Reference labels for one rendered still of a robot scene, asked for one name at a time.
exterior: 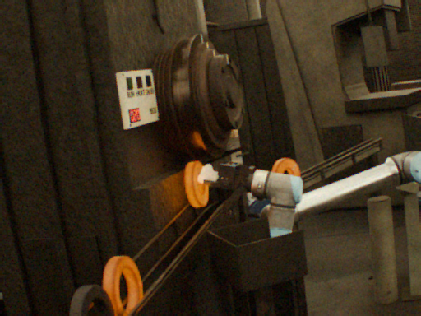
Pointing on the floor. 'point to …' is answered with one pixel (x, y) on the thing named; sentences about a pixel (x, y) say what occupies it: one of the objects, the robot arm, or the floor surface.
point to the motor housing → (285, 299)
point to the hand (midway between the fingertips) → (196, 178)
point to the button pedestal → (412, 241)
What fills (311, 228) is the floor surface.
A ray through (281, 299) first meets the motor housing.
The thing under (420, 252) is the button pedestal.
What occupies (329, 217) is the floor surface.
